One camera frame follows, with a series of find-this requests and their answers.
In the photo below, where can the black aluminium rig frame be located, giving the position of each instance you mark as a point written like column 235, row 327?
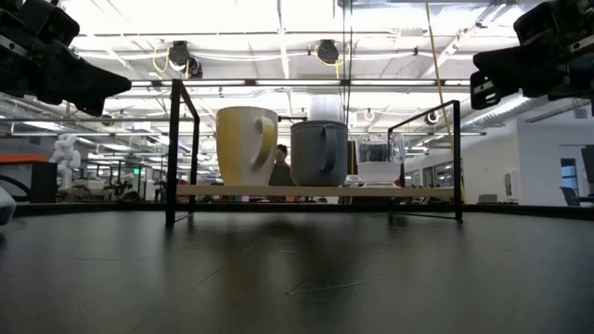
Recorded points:
column 93, row 209

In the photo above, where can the person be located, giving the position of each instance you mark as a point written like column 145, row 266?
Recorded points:
column 281, row 174

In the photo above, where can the black cabinet with orange top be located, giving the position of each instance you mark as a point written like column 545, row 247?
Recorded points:
column 44, row 183

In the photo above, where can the light blue cloth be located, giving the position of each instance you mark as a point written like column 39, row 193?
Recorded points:
column 5, row 206

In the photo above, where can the grey mug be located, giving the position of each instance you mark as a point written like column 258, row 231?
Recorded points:
column 311, row 158

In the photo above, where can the dark wall monitor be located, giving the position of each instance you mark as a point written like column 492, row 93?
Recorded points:
column 588, row 164

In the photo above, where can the white robot figure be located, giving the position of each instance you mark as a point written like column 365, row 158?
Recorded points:
column 65, row 158

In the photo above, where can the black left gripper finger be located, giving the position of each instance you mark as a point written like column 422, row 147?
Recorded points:
column 69, row 67
column 83, row 95

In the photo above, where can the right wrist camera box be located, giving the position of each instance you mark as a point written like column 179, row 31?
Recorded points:
column 536, row 18

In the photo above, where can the wooden shelf with black frame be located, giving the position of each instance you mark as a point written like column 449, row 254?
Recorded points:
column 306, row 190

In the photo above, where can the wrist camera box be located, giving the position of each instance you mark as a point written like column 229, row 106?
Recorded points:
column 51, row 21
column 536, row 18

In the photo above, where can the clear glass mug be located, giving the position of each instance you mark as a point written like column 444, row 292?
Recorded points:
column 380, row 176

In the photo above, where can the white cylinder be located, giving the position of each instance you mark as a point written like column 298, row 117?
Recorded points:
column 326, row 109

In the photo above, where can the black office chair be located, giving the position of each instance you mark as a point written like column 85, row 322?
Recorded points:
column 573, row 197

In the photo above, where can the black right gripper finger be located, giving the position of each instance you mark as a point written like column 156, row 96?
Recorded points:
column 538, row 81
column 533, row 55

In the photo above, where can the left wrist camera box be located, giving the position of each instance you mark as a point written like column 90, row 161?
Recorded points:
column 51, row 21

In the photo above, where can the yellow ceramic mug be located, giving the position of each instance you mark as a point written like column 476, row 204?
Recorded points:
column 241, row 148

